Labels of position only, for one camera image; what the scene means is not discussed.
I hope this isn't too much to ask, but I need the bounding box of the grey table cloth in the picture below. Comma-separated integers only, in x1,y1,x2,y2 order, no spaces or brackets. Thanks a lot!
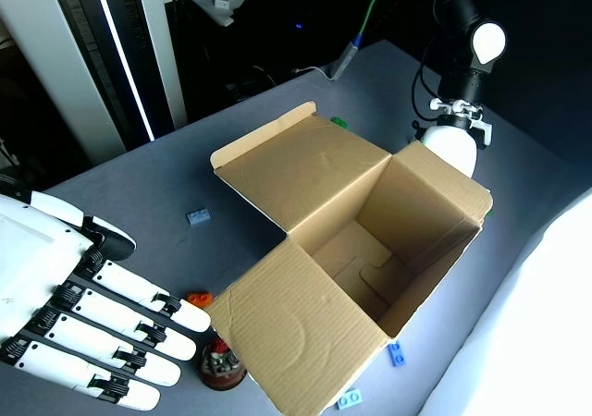
0,39,574,416

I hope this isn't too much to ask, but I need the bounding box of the brown toy cupcake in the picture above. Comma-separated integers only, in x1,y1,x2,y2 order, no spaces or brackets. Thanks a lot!
199,336,249,392

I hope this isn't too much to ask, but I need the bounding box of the white light strip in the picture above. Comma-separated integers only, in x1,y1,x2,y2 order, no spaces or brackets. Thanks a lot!
90,0,156,143

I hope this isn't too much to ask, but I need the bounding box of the white upright panel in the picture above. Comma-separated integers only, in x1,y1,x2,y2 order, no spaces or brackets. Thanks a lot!
133,0,189,129

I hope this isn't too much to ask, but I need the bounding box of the light blue toy brick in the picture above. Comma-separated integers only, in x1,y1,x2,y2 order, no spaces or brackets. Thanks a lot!
336,387,364,411
186,207,213,227

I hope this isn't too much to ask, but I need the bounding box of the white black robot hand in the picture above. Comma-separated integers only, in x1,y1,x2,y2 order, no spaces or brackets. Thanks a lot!
413,119,480,179
0,190,213,412

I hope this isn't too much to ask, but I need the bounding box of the green cable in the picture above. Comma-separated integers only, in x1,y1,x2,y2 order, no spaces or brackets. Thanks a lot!
356,0,426,47

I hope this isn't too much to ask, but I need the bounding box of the small orange toy brick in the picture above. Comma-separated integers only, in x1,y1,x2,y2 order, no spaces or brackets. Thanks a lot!
186,291,215,308

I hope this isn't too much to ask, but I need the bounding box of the cardboard box with flaps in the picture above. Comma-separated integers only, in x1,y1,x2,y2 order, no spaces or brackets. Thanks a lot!
209,100,495,416

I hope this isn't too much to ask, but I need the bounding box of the white cabinet panel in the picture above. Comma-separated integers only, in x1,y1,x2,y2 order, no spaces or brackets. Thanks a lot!
0,0,127,166

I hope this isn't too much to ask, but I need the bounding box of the thin white cable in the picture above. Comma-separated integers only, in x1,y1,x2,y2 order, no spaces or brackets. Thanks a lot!
291,66,339,80

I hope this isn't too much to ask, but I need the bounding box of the grey cable adapter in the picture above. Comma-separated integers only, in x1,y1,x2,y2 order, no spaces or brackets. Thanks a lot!
330,36,364,80

